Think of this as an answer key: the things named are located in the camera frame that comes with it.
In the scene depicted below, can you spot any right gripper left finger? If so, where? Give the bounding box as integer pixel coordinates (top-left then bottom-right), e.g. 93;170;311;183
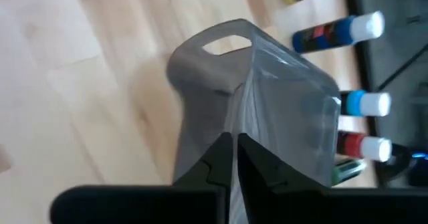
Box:
173;132;234;224

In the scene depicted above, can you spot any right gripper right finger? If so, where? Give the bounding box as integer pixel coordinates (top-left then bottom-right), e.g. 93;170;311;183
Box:
237;133;332;224

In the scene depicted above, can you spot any grey translucent plastic bin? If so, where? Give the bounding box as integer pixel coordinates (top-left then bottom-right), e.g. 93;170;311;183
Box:
166;18;342;224

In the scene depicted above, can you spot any small dark blue bottle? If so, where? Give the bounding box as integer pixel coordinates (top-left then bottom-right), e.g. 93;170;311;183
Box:
292;10;386;54

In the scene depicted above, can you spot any dark green paint bottle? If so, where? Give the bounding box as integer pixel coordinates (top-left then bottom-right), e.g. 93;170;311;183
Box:
330;157;368;187

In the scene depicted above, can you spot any small red paint bottle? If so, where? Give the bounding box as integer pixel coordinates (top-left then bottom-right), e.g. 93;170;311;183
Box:
336;130;393;163

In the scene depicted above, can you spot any small cyan paint bottle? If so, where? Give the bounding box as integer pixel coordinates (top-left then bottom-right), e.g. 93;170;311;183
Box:
339;89;392;118

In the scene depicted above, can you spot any black machine with blue light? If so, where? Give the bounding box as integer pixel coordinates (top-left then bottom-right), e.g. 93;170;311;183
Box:
377;143;428;188

